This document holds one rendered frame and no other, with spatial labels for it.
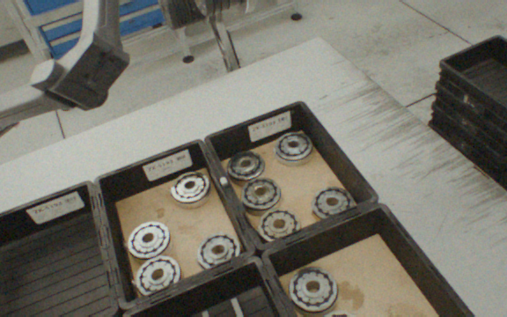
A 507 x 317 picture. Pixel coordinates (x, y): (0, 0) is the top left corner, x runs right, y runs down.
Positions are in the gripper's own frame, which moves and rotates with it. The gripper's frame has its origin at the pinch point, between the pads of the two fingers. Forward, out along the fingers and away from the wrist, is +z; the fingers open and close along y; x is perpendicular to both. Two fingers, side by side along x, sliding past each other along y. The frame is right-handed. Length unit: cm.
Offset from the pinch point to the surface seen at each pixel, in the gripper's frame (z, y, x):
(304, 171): -9, 52, -63
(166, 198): -3.3, 21.0, -43.1
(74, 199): -5.4, 3.8, -27.6
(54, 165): 32.8, 2.1, -4.6
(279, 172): -7, 48, -59
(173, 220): -8, 18, -49
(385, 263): -27, 46, -90
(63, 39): 130, 43, 81
